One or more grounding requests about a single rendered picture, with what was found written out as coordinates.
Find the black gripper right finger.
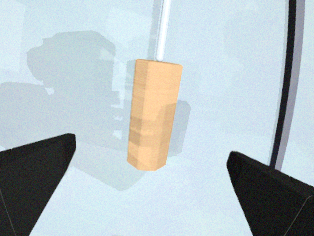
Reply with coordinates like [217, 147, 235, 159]
[226, 150, 314, 236]

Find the tool with tan handle and white shaft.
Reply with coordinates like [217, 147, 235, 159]
[126, 0, 184, 171]

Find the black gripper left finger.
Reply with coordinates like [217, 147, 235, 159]
[0, 134, 76, 236]

